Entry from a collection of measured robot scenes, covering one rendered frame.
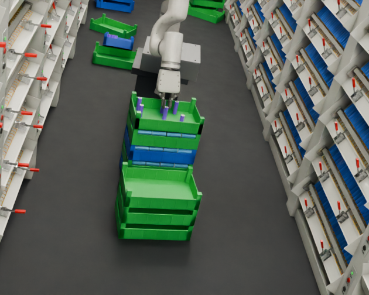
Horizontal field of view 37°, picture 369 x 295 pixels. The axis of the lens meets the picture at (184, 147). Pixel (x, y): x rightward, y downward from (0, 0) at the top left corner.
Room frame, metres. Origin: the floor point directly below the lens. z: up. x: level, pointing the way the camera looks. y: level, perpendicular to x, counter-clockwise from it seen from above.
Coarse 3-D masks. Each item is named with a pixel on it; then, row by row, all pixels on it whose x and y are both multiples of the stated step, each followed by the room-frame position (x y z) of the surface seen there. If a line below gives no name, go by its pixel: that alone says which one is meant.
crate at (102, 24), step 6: (102, 18) 4.11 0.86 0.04; (108, 18) 4.11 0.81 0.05; (90, 24) 3.94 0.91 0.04; (96, 24) 3.92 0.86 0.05; (102, 24) 4.09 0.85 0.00; (108, 24) 4.11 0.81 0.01; (114, 24) 4.10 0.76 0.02; (120, 24) 4.09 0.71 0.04; (126, 24) 4.08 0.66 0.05; (96, 30) 3.92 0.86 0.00; (102, 30) 3.91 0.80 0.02; (108, 30) 3.90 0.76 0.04; (114, 30) 3.88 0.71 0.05; (120, 30) 4.05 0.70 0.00; (126, 30) 3.87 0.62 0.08; (132, 30) 3.98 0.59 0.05; (120, 36) 3.87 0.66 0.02; (126, 36) 3.88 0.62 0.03
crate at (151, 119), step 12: (132, 96) 2.20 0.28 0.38; (132, 108) 2.13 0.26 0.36; (144, 108) 2.23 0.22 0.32; (156, 108) 2.25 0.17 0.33; (180, 108) 2.29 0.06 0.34; (192, 108) 2.29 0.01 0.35; (132, 120) 2.09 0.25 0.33; (144, 120) 2.04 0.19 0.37; (156, 120) 2.06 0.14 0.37; (168, 120) 2.17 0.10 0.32; (192, 120) 2.23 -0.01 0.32; (180, 132) 2.09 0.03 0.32; (192, 132) 2.11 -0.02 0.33
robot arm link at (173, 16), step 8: (176, 0) 2.34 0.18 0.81; (184, 0) 2.35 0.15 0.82; (168, 8) 2.34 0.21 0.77; (176, 8) 2.32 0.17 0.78; (184, 8) 2.34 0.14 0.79; (168, 16) 2.32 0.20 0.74; (176, 16) 2.31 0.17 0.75; (184, 16) 2.33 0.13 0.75; (160, 24) 2.33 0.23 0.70; (168, 24) 2.34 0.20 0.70; (152, 32) 2.32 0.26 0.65; (160, 32) 2.34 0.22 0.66; (152, 40) 2.30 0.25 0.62; (152, 48) 2.29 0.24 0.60; (160, 56) 2.29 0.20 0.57
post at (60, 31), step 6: (66, 12) 2.67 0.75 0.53; (60, 24) 2.63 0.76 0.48; (60, 30) 2.63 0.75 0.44; (60, 36) 2.63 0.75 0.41; (60, 54) 2.63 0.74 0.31; (60, 60) 2.63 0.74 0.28; (54, 66) 2.62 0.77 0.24; (60, 66) 2.65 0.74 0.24; (60, 72) 2.68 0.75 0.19; (60, 78) 2.71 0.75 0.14; (54, 96) 2.63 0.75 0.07; (54, 102) 2.63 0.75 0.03
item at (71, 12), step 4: (72, 0) 3.30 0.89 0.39; (76, 0) 3.31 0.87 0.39; (80, 0) 3.32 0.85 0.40; (72, 4) 3.31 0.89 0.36; (76, 4) 3.31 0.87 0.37; (68, 8) 3.19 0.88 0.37; (72, 8) 3.24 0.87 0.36; (76, 8) 3.28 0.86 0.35; (68, 12) 3.13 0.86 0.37; (72, 12) 3.13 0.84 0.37; (68, 16) 3.08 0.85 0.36; (72, 16) 3.11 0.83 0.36; (68, 20) 3.02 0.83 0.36; (72, 20) 3.05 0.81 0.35; (68, 24) 2.97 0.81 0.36; (68, 28) 2.87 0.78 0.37; (68, 32) 2.86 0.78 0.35
